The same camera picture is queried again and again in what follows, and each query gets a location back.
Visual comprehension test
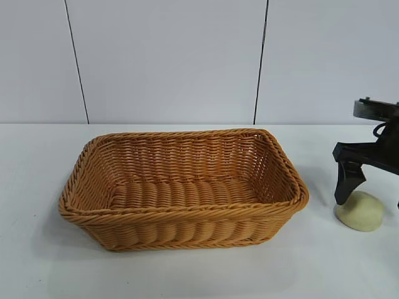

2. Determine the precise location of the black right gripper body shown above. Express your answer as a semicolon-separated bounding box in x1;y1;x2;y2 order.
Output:
332;119;399;176

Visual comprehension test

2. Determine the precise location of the pale yellow egg yolk pastry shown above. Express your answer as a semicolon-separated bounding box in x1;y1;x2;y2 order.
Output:
335;190;384;233

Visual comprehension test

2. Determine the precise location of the brown woven wicker basket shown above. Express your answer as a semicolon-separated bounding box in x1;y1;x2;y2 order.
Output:
58;128;310;253

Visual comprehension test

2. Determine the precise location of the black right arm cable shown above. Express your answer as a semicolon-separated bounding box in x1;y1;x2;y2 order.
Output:
372;122;388;138

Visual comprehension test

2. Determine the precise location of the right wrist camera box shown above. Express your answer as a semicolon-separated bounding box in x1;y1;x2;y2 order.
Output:
353;98;399;121

